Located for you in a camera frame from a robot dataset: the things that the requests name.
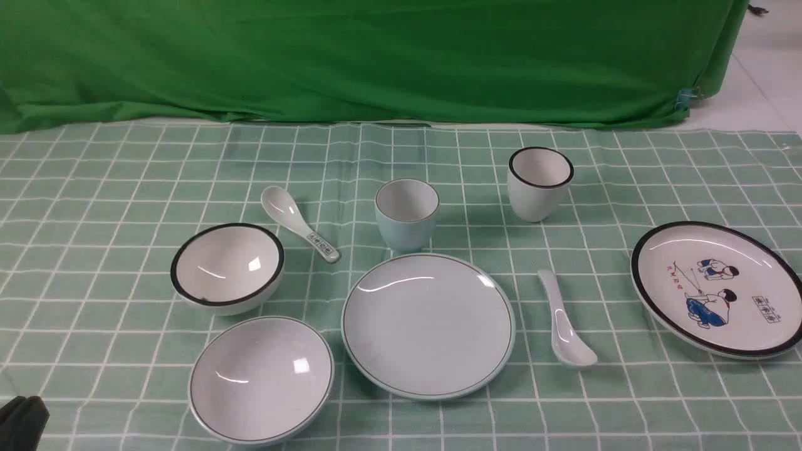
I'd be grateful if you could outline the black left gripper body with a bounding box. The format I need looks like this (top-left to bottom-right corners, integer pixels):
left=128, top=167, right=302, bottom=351
left=1, top=396, right=49, bottom=450

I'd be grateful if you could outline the white cup black rim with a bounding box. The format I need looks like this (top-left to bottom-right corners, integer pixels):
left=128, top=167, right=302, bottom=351
left=507, top=147, right=574, bottom=223

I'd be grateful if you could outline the pale green bowl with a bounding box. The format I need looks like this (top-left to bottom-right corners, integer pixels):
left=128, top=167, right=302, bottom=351
left=188, top=315, right=335, bottom=447

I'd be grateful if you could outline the pale green cup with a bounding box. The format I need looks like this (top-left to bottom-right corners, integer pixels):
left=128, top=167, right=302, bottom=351
left=375, top=178, right=439, bottom=253

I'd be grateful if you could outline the white spoon patterned handle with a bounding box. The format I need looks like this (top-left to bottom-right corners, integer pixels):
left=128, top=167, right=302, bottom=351
left=261, top=186, right=341, bottom=264

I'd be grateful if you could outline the white illustrated plate black rim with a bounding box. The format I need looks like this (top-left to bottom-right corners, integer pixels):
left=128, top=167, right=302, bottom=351
left=630, top=222, right=801, bottom=360

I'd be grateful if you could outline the green checkered tablecloth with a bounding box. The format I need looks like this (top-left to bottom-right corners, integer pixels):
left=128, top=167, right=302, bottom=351
left=1, top=122, right=801, bottom=450

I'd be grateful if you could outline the plain white spoon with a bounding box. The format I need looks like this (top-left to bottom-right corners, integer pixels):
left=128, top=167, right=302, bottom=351
left=538, top=269, right=598, bottom=368

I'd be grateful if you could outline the green backdrop cloth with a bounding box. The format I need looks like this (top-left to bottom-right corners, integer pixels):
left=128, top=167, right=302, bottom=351
left=2, top=1, right=747, bottom=133

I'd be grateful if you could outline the white bowl black rim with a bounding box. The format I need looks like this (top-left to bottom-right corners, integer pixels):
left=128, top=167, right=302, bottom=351
left=170, top=222, right=286, bottom=315

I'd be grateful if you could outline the blue clip on backdrop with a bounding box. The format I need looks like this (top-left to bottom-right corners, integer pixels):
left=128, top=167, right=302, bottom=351
left=674, top=88, right=696, bottom=111

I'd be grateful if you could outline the pale green plate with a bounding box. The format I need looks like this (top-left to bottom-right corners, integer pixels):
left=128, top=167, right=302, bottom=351
left=341, top=253, right=516, bottom=402

